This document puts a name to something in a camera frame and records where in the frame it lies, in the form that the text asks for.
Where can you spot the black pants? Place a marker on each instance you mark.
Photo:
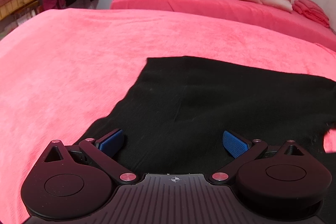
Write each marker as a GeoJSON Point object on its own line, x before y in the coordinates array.
{"type": "Point", "coordinates": [175, 114]}

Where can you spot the near pink bed blanket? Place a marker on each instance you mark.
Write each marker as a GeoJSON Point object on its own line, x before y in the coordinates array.
{"type": "Point", "coordinates": [64, 69]}

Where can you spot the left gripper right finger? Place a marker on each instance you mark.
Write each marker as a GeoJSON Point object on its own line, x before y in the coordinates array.
{"type": "Point", "coordinates": [281, 183]}

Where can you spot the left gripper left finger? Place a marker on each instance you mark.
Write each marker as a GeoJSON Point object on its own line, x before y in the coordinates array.
{"type": "Point", "coordinates": [72, 181]}

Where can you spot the wooden shelf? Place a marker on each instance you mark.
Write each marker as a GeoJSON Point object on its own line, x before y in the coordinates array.
{"type": "Point", "coordinates": [10, 7]}

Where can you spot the far pink bed blanket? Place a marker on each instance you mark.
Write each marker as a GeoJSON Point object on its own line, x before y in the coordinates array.
{"type": "Point", "coordinates": [288, 23]}

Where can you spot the folded red blanket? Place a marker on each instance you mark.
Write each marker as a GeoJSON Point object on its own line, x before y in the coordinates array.
{"type": "Point", "coordinates": [312, 11]}

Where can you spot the pink bed blanket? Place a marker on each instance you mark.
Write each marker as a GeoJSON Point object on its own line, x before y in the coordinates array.
{"type": "Point", "coordinates": [288, 23]}
{"type": "Point", "coordinates": [64, 69]}

